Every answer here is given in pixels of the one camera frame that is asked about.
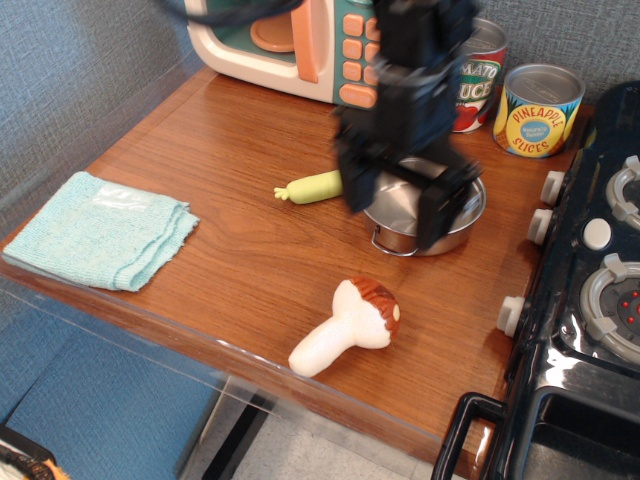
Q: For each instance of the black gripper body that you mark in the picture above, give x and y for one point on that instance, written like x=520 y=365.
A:
x=413 y=117

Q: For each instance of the teal toy microwave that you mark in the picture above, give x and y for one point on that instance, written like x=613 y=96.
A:
x=322 y=50

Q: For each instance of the stainless steel pot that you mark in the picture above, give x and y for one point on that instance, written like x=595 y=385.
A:
x=400 y=223

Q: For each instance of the tomato sauce can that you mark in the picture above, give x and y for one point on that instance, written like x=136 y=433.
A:
x=483 y=54

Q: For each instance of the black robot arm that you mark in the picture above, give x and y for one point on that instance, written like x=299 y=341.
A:
x=420 y=39

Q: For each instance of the light blue folded cloth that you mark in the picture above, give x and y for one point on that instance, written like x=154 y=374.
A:
x=102 y=234

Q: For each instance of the orange furry object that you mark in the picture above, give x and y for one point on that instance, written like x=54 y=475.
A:
x=22 y=458

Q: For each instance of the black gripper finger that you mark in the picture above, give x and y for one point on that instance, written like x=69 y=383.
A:
x=439 y=204
x=359 y=172

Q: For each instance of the black toy stove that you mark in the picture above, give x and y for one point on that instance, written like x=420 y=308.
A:
x=571 y=409

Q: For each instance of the toy mushroom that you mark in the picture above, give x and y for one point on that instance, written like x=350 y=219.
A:
x=365 y=314

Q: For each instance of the pineapple slices can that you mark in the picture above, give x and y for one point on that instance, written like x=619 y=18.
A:
x=538 y=106

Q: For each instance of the green handled metal spoon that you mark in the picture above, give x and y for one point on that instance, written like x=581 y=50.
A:
x=311 y=189

